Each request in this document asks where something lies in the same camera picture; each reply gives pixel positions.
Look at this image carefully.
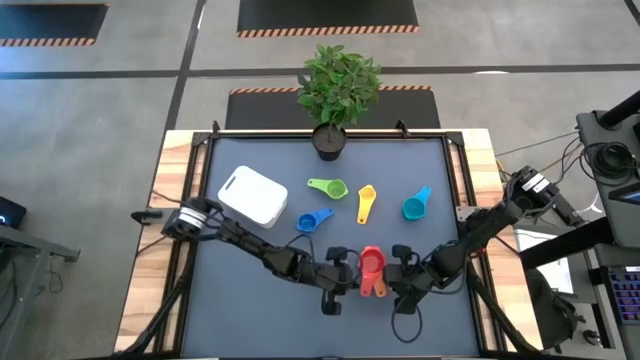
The black table frame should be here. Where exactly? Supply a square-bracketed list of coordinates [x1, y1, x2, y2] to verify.
[172, 119, 494, 359]

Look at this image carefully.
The grey metal cart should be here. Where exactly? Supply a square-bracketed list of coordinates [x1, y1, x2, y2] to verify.
[0, 224, 81, 346]

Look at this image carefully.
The green plant in black pot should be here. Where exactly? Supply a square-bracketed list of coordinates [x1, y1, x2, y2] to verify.
[295, 43, 384, 162]

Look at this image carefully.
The red measuring cup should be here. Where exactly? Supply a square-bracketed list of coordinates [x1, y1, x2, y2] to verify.
[358, 244, 388, 299]

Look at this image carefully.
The white plastic basket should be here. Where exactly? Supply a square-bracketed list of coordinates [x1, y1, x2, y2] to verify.
[217, 165, 290, 230]

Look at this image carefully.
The yellow measuring cup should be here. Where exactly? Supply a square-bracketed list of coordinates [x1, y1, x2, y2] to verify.
[356, 184, 378, 226]

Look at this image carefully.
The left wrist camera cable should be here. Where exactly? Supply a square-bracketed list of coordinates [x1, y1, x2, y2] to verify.
[279, 232, 317, 266]

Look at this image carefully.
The black hazard-striped floor mat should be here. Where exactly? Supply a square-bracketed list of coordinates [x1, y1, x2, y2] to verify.
[236, 0, 420, 39]
[0, 2, 110, 48]

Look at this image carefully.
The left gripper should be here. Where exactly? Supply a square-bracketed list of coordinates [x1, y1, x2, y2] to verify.
[319, 259, 362, 317]

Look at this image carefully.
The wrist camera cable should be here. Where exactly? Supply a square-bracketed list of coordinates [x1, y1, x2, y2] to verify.
[279, 232, 317, 266]
[390, 294, 424, 345]

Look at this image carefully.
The white paper sheet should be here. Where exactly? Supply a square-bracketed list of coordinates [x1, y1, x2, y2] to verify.
[514, 227, 575, 295]

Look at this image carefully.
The grey equipment cart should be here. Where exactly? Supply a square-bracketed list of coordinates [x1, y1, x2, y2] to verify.
[574, 109, 640, 251]

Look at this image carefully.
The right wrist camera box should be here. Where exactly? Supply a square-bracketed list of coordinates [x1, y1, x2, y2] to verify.
[393, 295, 419, 316]

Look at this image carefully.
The backlit keyboard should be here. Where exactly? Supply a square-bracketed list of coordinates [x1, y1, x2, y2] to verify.
[604, 267, 640, 326]

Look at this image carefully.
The black clamp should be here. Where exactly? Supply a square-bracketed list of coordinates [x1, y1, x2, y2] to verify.
[130, 209, 164, 225]

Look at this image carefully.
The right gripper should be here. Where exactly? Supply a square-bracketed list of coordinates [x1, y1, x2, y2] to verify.
[383, 243, 436, 301]

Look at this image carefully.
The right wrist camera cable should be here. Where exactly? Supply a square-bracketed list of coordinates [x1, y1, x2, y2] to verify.
[390, 294, 424, 345]

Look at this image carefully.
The coiled black cable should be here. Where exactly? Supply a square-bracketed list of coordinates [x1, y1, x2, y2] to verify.
[582, 142, 640, 181]

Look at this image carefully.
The teal measuring cup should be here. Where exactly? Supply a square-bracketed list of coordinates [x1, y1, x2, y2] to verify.
[401, 185, 433, 222]

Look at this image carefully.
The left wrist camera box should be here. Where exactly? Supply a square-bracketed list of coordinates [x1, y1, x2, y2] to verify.
[325, 245, 350, 264]

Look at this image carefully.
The blue measuring cup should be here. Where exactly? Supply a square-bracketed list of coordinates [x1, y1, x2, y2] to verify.
[295, 207, 336, 234]

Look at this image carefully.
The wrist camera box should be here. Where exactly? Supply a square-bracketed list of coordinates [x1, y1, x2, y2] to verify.
[325, 245, 350, 264]
[393, 295, 419, 316]

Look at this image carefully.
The green measuring cup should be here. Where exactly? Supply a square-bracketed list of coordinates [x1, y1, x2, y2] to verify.
[306, 177, 350, 201]

